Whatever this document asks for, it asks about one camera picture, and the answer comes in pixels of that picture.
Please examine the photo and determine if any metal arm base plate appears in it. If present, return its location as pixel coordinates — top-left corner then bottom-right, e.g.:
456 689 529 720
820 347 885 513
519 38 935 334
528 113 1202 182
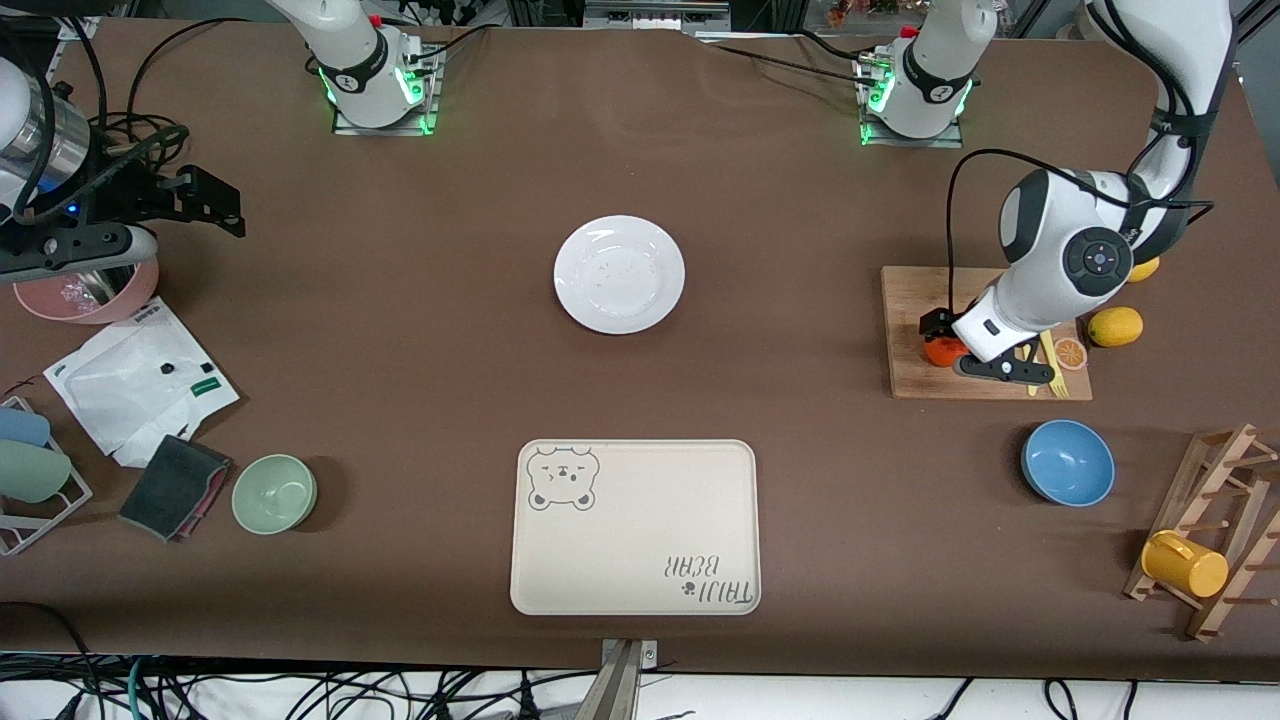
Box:
858 55 966 150
332 40 443 137

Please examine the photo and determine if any light blue cup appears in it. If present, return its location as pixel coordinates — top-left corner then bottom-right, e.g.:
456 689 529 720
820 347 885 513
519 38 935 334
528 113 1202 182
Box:
0 405 52 449

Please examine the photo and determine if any white plastic bag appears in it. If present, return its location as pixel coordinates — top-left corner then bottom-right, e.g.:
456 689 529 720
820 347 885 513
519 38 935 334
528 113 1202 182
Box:
44 297 242 469

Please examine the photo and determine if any green bowl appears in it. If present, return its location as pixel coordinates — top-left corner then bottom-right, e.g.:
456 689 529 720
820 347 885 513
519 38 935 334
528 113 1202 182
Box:
231 454 319 536

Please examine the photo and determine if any dark grey folded cloth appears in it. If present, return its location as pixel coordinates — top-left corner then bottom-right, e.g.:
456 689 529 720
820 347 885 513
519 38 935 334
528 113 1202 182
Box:
118 434 234 543

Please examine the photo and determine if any metal scoop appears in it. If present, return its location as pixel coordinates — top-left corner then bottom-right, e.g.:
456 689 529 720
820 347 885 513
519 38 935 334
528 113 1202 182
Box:
65 262 138 303

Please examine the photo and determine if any white wire cup rack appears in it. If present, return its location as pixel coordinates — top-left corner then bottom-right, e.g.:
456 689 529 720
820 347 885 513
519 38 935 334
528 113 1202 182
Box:
0 396 94 557

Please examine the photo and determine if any pink bowl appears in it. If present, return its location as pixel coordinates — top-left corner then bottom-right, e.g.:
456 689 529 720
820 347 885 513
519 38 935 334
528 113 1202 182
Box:
12 255 161 326

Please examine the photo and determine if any yellow mug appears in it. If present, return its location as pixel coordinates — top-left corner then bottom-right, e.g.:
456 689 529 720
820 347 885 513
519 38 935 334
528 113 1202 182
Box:
1140 530 1230 599

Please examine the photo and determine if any wooden cutting board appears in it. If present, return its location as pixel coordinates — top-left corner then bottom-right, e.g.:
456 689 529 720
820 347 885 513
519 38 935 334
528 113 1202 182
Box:
880 265 1094 402

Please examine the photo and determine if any pale green cup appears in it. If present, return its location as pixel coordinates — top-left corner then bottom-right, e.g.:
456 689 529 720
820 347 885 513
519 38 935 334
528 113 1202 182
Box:
0 440 74 505

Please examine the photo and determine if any yellow plastic fork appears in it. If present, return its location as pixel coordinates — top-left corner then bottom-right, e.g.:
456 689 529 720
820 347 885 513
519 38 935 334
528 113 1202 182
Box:
1038 332 1070 399

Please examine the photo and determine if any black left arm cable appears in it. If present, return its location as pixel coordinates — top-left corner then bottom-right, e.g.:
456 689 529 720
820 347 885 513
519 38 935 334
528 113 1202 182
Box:
944 0 1217 331

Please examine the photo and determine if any black floor cable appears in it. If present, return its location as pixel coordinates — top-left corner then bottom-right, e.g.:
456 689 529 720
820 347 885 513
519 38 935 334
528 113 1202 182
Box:
0 600 96 720

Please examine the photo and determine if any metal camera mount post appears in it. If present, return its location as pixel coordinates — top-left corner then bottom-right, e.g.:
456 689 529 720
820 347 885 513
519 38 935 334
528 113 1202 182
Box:
575 638 661 720

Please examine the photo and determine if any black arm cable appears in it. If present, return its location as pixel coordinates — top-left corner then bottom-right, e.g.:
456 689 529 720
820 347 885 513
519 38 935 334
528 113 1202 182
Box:
0 20 191 223
944 0 1217 331

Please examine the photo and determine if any blue bowl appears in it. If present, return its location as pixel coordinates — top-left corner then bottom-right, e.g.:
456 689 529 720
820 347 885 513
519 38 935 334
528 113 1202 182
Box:
1020 419 1117 508

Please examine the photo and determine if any aluminium frame profile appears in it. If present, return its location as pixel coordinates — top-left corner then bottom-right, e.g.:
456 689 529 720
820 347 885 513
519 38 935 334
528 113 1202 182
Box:
582 0 733 33

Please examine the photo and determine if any black table cable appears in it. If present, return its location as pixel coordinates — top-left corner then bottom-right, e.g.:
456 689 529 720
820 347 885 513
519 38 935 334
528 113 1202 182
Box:
124 17 263 116

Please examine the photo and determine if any black base power cable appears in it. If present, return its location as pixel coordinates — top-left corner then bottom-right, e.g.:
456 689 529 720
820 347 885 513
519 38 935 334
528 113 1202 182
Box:
700 28 883 86
405 24 493 67

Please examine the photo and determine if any white round plate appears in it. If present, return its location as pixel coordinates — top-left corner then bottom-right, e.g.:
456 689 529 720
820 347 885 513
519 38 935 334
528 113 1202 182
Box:
553 215 687 336

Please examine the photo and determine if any wooden mug rack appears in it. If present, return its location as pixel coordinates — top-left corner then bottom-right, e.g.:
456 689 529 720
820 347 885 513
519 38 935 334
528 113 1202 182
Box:
1123 423 1280 643

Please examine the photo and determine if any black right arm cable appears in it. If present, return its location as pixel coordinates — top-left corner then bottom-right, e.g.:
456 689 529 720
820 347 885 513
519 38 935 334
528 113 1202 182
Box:
0 20 191 223

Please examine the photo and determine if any cream bear print tray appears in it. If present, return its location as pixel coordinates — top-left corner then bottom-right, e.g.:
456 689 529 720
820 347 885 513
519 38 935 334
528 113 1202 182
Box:
510 438 763 616

